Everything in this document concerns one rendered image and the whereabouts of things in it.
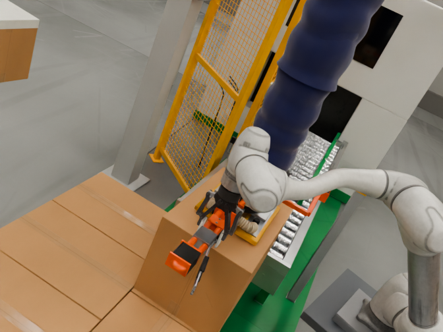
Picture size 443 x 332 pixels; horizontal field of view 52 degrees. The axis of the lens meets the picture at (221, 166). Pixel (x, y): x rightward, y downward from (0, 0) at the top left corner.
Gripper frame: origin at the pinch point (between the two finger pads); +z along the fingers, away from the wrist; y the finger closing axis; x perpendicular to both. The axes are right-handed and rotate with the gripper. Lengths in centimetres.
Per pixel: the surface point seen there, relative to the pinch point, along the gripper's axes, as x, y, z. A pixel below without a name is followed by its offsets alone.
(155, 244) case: -10.7, 19.9, 26.6
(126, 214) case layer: -48, 52, 53
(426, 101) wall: -957, -130, 90
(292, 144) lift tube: -34.7, -7.1, -29.1
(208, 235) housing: 3.9, -0.5, -1.9
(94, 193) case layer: -48, 72, 53
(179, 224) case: -12.3, 14.5, 12.9
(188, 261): 20.8, -1.5, -2.6
